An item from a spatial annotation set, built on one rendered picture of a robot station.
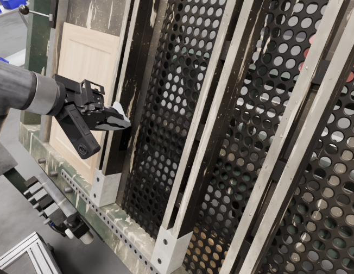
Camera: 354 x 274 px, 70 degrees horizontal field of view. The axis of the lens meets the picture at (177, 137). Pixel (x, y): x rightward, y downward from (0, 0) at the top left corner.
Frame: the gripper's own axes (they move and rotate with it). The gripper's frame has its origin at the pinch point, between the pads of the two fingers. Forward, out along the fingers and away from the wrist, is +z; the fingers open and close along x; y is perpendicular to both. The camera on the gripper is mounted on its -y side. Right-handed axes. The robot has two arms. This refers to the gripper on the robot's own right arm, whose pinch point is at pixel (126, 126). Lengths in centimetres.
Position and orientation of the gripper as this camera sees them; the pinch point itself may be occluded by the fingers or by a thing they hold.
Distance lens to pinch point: 67.2
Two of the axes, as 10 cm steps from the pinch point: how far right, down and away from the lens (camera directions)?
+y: -2.5, -8.9, 3.8
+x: -7.6, 4.2, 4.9
